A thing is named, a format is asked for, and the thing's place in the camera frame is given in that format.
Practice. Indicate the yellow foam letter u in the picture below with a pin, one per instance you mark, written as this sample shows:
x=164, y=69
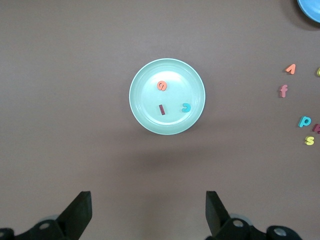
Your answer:
x=318, y=73

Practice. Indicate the yellow foam letter s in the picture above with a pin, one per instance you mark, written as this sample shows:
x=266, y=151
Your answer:
x=309, y=140

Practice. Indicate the teal foam letter c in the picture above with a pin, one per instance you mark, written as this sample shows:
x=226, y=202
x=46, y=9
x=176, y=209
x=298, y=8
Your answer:
x=188, y=107

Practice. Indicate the dark red foam letter n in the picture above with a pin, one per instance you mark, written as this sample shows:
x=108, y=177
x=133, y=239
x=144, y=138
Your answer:
x=317, y=128

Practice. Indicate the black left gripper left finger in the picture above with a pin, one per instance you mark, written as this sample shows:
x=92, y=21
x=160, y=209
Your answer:
x=75, y=215

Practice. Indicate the orange foam letter e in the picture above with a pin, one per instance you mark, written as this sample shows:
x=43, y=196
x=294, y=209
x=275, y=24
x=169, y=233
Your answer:
x=159, y=86

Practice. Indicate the pink foam letter f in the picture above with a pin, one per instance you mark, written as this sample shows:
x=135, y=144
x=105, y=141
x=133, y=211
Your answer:
x=283, y=91

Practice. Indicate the teal foam letter p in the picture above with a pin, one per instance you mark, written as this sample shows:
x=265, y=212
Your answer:
x=301, y=122

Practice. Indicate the dark red foam letter l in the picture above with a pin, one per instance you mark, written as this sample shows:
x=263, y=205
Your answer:
x=162, y=109

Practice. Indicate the blue plate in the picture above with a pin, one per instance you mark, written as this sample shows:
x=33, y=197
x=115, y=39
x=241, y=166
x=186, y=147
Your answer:
x=311, y=10

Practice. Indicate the orange foam letter v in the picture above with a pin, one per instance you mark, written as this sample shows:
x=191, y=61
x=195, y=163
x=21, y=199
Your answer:
x=292, y=67

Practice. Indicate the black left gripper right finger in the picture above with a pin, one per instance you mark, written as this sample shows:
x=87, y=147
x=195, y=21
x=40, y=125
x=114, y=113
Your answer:
x=217, y=217

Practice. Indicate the light green plate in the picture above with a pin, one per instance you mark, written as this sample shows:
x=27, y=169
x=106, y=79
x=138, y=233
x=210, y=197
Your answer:
x=150, y=120

